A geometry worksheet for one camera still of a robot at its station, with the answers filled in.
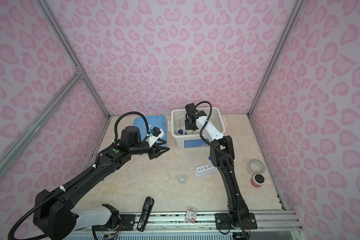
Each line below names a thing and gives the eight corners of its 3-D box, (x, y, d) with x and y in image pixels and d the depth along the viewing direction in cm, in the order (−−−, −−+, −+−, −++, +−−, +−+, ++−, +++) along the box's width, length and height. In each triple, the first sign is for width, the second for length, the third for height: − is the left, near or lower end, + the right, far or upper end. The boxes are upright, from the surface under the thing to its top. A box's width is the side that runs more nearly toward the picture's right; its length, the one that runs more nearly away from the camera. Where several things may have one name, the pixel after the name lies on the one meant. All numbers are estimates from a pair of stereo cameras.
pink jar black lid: (251, 187, 86) (255, 184, 81) (249, 177, 90) (252, 173, 85) (262, 187, 86) (267, 184, 81) (259, 177, 90) (263, 173, 85)
